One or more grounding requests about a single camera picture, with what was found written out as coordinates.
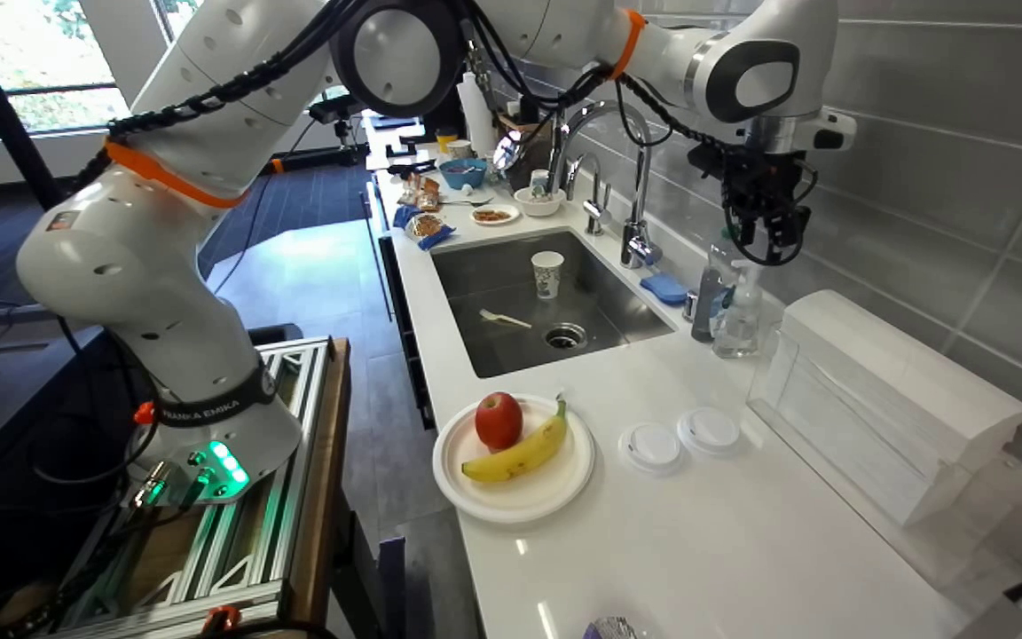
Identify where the chrome tap handle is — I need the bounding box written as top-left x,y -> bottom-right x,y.
578,176 -> 610,240

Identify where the clear acrylic towel holder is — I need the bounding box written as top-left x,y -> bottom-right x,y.
752,287 -> 1022,596

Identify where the red apple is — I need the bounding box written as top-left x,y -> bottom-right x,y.
473,391 -> 528,455

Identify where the clear plastic cup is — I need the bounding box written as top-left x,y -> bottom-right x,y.
714,261 -> 769,366

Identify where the white bowl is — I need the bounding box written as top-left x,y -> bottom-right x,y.
511,184 -> 570,224

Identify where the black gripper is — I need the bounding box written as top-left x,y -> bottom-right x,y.
718,141 -> 824,270

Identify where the white tall bottle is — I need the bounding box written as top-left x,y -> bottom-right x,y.
454,67 -> 502,157

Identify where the sink drain strainer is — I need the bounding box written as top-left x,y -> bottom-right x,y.
543,319 -> 591,354

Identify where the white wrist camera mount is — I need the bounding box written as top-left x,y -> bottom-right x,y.
783,105 -> 862,157

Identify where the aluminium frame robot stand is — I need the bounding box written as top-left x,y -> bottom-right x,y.
53,335 -> 338,632

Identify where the white plastic fork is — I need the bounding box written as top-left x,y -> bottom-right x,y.
474,306 -> 536,335

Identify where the white plastic cup lid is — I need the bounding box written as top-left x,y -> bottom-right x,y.
614,418 -> 689,477
674,405 -> 746,458

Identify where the wooden board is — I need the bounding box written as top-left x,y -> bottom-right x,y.
275,339 -> 356,632

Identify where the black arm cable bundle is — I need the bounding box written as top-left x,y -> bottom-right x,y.
107,0 -> 360,139

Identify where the blue label plastic bottle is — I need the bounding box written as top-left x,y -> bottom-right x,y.
689,241 -> 741,347

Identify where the plate with pastry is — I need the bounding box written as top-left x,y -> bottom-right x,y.
401,209 -> 457,251

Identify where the yellow banana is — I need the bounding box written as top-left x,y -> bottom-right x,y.
457,396 -> 570,489

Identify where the small plate with food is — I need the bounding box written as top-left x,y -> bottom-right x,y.
466,204 -> 526,232

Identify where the orange arm strap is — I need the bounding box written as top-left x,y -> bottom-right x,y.
610,3 -> 651,82

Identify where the tall chrome faucet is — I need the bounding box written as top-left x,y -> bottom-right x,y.
618,109 -> 666,273

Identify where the white round plate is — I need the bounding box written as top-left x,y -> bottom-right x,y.
428,391 -> 598,528

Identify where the blue sponge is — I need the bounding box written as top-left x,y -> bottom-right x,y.
635,270 -> 694,314

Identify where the white paper cup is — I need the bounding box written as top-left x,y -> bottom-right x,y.
528,250 -> 566,306

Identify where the stainless steel sink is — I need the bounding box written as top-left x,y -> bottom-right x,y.
428,228 -> 679,384

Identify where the curved chrome faucet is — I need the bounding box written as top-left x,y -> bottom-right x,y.
543,101 -> 614,198

